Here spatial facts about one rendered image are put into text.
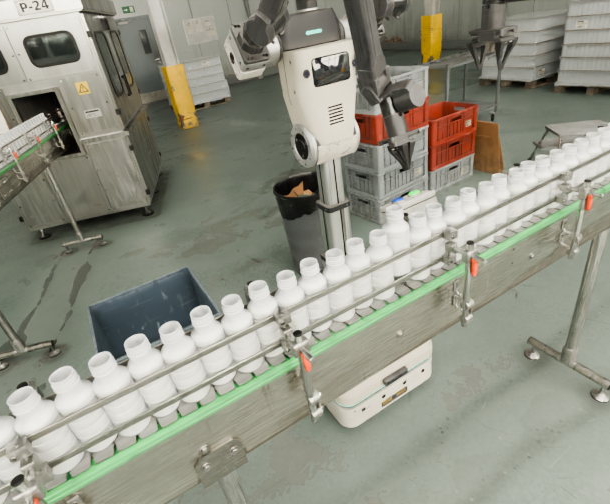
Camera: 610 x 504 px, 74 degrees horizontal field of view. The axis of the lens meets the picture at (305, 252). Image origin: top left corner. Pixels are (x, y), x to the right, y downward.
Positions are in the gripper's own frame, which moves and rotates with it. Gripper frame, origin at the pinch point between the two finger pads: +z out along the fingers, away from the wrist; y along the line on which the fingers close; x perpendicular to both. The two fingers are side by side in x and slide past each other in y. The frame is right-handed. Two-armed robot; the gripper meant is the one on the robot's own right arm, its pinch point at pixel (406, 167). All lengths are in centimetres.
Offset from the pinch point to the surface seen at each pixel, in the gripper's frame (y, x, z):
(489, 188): 6.2, -20.2, 9.8
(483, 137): 245, 182, 26
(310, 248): 28, 147, 47
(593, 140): 53, -19, 11
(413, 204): -4.9, -4.7, 9.5
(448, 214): -6.6, -18.3, 11.9
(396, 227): -23.3, -19.8, 8.8
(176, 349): -75, -20, 12
